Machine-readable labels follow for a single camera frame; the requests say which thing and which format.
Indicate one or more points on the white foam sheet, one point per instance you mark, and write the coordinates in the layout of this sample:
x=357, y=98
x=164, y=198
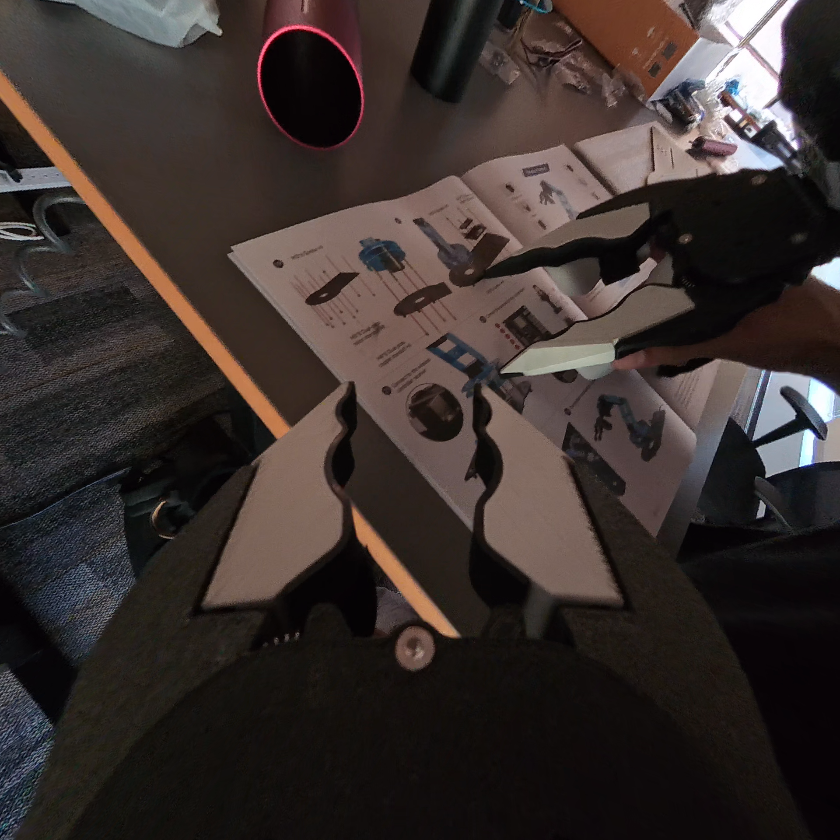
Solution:
x=623, y=157

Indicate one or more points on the white power strip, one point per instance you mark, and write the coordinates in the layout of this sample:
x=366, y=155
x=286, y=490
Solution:
x=33, y=178

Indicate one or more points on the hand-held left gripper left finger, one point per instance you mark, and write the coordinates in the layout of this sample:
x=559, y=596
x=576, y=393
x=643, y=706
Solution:
x=282, y=525

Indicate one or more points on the group of small parts bags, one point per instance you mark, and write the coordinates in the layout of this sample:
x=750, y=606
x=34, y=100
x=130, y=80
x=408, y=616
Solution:
x=584, y=72

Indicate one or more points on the red electric screwdriver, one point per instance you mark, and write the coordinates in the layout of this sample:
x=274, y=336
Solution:
x=712, y=145

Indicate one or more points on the person's dark clothing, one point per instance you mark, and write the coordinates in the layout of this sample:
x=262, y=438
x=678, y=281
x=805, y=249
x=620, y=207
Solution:
x=774, y=656

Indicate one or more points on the black metal tube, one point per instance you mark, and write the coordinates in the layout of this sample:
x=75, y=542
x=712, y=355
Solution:
x=453, y=46

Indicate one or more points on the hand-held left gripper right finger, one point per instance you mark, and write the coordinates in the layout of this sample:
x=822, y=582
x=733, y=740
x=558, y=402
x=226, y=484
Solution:
x=551, y=525

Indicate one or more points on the orange white cardboard box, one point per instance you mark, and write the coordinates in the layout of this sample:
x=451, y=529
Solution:
x=623, y=33

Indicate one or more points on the dark green office chair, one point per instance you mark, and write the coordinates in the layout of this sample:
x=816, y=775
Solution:
x=787, y=485

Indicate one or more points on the white instruction booklet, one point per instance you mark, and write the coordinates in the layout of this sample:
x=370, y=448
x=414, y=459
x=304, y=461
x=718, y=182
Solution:
x=367, y=315

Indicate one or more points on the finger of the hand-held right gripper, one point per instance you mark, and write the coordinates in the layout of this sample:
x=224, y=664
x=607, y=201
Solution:
x=590, y=229
x=630, y=315

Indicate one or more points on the red metal tube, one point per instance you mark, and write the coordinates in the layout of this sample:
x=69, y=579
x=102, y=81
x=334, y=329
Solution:
x=315, y=52

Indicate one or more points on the person's right forearm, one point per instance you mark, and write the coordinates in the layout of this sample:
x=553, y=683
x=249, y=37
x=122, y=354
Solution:
x=787, y=334

